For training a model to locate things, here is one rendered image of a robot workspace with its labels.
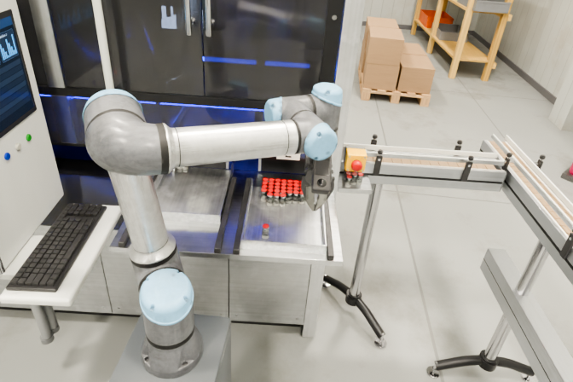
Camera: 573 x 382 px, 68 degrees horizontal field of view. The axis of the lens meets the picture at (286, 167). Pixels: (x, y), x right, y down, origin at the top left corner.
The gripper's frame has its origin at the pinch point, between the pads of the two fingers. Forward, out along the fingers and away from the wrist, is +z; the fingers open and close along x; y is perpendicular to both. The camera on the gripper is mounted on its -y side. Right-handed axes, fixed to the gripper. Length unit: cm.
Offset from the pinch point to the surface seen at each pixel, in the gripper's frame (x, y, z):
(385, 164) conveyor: -31, 50, 13
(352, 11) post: -8, 39, -46
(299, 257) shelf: 2.8, -0.8, 17.8
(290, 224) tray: 5.9, 14.1, 17.6
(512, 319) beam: -84, 16, 59
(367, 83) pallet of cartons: -80, 359, 87
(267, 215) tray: 13.7, 18.4, 17.6
